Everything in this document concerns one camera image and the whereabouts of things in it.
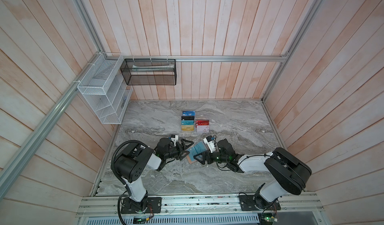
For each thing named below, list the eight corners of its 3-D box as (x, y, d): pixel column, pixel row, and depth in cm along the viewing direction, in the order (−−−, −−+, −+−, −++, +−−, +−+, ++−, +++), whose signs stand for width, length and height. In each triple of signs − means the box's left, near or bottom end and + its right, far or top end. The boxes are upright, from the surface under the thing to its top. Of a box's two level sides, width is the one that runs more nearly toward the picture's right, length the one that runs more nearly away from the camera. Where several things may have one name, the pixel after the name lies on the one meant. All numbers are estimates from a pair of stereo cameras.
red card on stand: (195, 128, 105) (196, 123, 101) (195, 124, 107) (195, 120, 103) (208, 128, 105) (209, 123, 101) (208, 124, 107) (209, 120, 103)
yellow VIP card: (181, 131, 104) (181, 128, 101) (181, 128, 106) (181, 125, 103) (193, 131, 104) (193, 128, 101) (193, 128, 106) (193, 125, 103)
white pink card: (196, 132, 104) (197, 129, 101) (196, 128, 106) (196, 125, 103) (208, 132, 104) (209, 129, 101) (208, 128, 106) (209, 125, 103)
